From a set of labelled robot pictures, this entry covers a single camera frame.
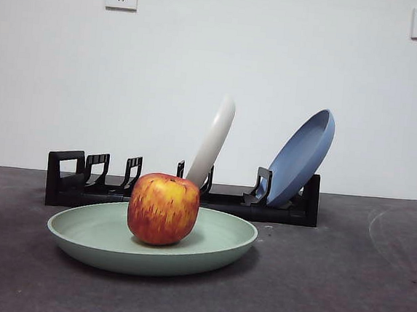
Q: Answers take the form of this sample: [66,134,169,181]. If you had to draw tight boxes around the red yellow apple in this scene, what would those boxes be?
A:
[124,169,203,250]

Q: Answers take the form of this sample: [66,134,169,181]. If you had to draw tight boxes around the green plate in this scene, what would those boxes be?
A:
[42,193,261,287]

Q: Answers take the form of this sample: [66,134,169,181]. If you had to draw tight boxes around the cream white plate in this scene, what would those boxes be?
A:
[184,91,238,193]

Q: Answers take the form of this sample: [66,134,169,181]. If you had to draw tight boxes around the blue plate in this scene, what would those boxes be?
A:
[264,103,338,212]

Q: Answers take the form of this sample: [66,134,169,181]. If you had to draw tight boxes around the black plate rack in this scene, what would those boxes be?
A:
[43,147,322,230]

